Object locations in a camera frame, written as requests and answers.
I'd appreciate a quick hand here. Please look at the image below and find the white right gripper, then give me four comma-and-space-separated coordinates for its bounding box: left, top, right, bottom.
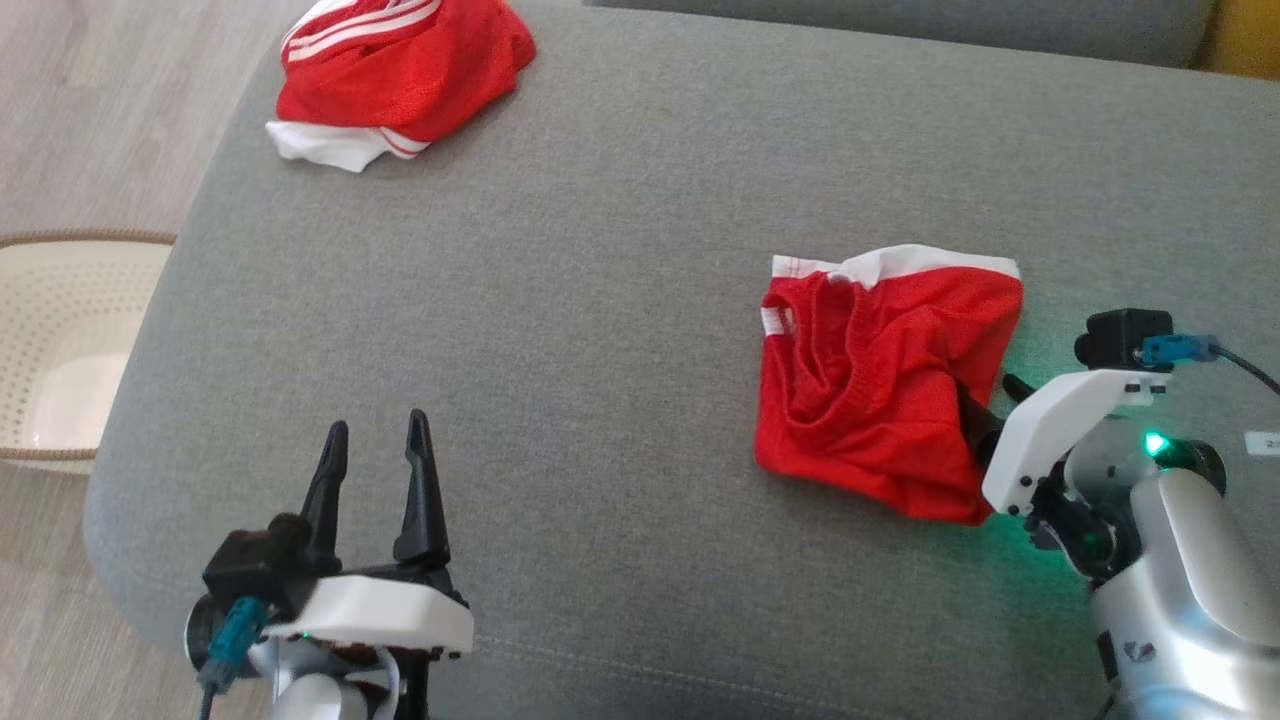
955, 368, 1172, 518

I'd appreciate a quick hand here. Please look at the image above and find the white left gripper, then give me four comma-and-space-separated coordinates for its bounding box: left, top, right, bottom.
262, 408, 477, 661

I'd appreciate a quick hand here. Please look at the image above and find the red white-trimmed garment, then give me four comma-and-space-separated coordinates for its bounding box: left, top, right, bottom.
753, 244, 1025, 527

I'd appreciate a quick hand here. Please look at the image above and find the red number 23 jersey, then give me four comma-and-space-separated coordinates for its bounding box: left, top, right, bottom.
265, 0, 538, 174

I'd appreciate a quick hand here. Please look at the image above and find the grey sofa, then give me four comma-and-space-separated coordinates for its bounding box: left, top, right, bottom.
83, 0, 1280, 720

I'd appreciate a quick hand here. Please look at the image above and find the cream perforated laundry basket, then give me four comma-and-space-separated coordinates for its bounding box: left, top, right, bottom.
0, 230, 178, 478

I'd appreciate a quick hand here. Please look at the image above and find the long grey sofa seat cushion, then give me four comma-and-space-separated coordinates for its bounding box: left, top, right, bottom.
585, 0, 1219, 69

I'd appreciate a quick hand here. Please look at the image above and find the yellow sofa backrest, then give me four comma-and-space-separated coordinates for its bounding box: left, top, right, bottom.
1195, 0, 1280, 81

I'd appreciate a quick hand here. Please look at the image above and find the right camera cable teal plug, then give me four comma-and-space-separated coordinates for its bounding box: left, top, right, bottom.
1140, 333, 1280, 397

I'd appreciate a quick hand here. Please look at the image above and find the camera cable teal plug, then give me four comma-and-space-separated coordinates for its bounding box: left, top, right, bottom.
198, 598, 267, 720
1140, 333, 1280, 397

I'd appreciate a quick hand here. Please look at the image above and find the left camera cable teal plug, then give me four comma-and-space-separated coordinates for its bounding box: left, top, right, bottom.
198, 598, 267, 720

